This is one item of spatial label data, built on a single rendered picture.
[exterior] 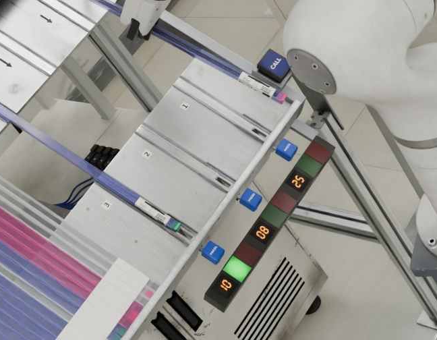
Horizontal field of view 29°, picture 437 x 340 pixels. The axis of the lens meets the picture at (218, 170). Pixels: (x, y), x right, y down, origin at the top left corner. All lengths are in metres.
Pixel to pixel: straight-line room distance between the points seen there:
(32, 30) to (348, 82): 0.79
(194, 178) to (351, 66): 0.59
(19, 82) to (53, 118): 0.70
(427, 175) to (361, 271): 1.13
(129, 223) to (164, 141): 0.16
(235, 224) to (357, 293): 0.43
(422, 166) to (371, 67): 0.21
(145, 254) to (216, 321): 0.54
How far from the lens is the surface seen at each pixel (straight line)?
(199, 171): 1.39
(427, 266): 1.14
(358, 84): 0.86
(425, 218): 1.17
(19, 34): 1.53
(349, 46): 0.84
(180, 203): 1.37
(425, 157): 1.01
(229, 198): 1.36
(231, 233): 1.82
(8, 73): 1.49
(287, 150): 1.41
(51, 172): 1.99
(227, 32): 3.32
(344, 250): 2.21
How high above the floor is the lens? 1.54
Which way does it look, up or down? 35 degrees down
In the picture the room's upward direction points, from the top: 38 degrees counter-clockwise
